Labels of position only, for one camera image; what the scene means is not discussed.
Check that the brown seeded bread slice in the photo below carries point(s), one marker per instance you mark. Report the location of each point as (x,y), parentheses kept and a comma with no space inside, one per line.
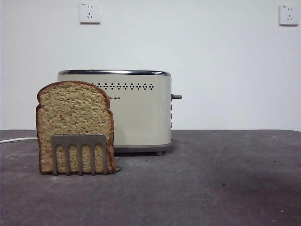
(73,110)

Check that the grey toaster lever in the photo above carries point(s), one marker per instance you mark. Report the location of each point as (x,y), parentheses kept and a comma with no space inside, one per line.
(177,96)

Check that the white wall socket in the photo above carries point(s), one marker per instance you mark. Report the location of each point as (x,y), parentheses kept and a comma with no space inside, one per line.
(288,15)
(89,13)

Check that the steel slotted bread rack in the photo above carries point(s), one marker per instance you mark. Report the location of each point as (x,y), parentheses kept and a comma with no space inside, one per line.
(77,139)

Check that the cream toaster with steel rim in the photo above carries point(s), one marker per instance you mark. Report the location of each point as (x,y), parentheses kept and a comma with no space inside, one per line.
(141,113)

